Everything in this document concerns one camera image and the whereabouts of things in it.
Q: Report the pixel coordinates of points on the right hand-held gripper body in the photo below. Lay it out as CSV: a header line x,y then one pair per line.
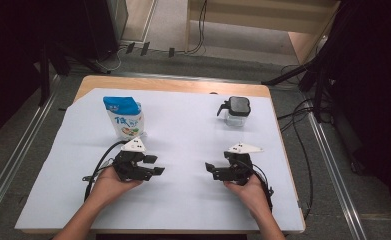
x,y
238,166

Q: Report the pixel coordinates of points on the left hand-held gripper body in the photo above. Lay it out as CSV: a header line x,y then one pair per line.
x,y
129,166

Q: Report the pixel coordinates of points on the blue and white bag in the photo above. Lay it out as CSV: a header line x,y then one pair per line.
x,y
125,116

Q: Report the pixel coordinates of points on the clear jar with black lid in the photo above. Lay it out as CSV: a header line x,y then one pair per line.
x,y
237,110

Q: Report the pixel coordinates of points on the person's left hand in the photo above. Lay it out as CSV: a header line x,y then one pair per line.
x,y
109,186

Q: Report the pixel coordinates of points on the person's right hand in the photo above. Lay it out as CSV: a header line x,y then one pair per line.
x,y
249,195

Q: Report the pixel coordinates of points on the white paper sheet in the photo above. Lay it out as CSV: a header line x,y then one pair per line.
x,y
183,200

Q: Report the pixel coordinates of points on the black tape strip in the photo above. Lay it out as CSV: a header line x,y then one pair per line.
x,y
145,48
130,47
171,52

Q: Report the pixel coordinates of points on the black metal stand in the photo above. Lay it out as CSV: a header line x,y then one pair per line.
x,y
44,76
316,73

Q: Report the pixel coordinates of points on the grey cabinet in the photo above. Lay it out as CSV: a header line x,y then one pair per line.
x,y
118,16

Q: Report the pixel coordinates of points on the light wooden shelf unit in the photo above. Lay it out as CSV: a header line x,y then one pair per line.
x,y
249,13

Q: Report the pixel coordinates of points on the metal floor rail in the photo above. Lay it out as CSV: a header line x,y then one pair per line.
x,y
336,173
16,156

